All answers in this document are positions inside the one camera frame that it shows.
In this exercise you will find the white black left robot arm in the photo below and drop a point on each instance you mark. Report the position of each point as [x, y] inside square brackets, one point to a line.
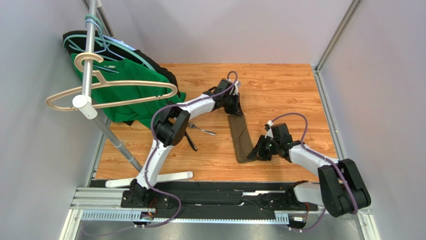
[169, 126]

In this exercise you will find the green t-shirt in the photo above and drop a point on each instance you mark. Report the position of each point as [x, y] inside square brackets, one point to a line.
[140, 112]

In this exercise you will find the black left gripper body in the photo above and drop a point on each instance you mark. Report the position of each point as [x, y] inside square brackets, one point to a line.
[231, 103]

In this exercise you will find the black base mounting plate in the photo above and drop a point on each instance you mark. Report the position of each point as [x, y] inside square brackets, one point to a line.
[274, 200]

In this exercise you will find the black garment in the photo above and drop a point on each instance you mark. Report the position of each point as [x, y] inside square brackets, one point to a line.
[153, 60]

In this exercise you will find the beige plastic hanger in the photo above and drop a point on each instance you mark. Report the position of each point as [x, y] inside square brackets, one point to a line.
[117, 93]

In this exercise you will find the brown cloth napkin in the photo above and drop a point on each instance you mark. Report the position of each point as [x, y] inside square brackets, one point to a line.
[241, 139]

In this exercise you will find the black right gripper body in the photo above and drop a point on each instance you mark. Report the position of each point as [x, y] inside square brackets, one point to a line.
[263, 148]

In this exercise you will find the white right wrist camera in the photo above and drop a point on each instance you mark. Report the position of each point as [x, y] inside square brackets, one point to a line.
[268, 128]

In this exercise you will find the teal plastic hanger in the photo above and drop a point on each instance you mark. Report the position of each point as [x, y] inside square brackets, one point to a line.
[126, 48]

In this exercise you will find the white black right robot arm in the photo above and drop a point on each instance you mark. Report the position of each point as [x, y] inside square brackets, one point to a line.
[341, 189]

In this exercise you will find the silver clothes rack pole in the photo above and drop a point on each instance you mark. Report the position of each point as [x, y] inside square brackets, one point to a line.
[88, 110]

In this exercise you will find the aluminium frame rail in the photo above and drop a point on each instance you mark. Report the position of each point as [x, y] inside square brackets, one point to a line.
[96, 213]

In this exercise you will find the silver fork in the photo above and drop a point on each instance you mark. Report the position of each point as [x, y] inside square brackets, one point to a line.
[193, 126]

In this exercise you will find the white rack base foot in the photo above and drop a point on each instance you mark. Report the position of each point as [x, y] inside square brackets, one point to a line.
[162, 178]

